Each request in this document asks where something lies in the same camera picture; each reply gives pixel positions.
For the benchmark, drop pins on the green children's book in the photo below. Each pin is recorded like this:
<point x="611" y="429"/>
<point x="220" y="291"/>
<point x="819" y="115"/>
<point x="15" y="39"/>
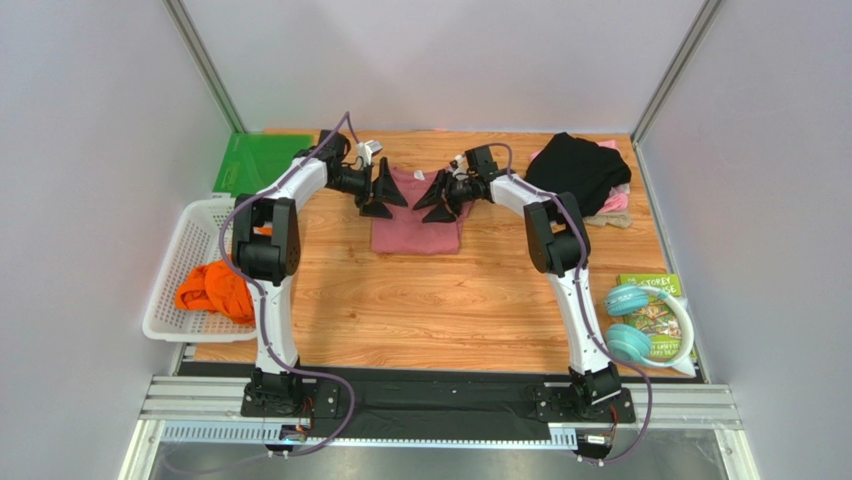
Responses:
<point x="661" y="335"/>

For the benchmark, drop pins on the pink folded t-shirt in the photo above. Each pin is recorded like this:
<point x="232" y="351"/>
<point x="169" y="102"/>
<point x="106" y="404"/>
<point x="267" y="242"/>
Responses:
<point x="616" y="200"/>

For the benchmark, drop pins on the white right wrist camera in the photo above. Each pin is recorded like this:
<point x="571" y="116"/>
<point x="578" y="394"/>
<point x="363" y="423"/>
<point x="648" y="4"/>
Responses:
<point x="457" y="167"/>

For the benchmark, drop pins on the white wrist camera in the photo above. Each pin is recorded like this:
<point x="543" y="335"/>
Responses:
<point x="457" y="167"/>
<point x="365" y="151"/>

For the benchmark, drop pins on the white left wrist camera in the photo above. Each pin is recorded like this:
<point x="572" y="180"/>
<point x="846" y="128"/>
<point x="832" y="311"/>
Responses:
<point x="365" y="151"/>

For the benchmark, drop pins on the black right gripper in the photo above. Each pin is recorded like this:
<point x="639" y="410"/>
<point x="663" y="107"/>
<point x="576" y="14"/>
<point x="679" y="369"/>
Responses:
<point x="450" y="193"/>

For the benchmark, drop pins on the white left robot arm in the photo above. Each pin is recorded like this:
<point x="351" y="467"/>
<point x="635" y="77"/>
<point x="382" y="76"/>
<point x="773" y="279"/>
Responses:
<point x="266" y="246"/>

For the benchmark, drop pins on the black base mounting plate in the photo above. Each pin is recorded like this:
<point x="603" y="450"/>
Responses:
<point x="391" y="403"/>

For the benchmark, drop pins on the dusty red t-shirt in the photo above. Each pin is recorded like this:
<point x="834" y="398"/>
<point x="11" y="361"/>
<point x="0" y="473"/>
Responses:
<point x="406" y="233"/>

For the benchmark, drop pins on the black folded t-shirt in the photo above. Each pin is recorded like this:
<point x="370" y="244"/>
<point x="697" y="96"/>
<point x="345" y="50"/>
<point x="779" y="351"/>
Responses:
<point x="579" y="170"/>

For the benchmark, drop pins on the beige folded t-shirt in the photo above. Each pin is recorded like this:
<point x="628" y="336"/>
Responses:
<point x="618" y="219"/>

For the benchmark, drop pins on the orange t-shirt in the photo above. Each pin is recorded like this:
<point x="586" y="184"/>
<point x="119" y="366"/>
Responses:
<point x="216" y="289"/>

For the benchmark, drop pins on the teal headphones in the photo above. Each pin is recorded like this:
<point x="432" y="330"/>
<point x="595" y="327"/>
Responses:
<point x="627" y="298"/>

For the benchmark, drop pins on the green plastic folder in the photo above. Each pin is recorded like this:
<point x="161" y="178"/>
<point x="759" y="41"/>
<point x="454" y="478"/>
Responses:
<point x="252" y="161"/>

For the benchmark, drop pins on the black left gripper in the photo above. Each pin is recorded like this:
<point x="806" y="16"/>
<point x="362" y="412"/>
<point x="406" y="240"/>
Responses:
<point x="384" y="190"/>

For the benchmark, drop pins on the aluminium frame rail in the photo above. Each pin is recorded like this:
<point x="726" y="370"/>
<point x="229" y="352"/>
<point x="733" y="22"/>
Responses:
<point x="207" y="409"/>

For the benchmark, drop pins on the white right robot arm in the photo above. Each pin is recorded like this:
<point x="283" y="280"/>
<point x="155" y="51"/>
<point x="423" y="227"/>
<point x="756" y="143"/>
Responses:
<point x="558" y="247"/>

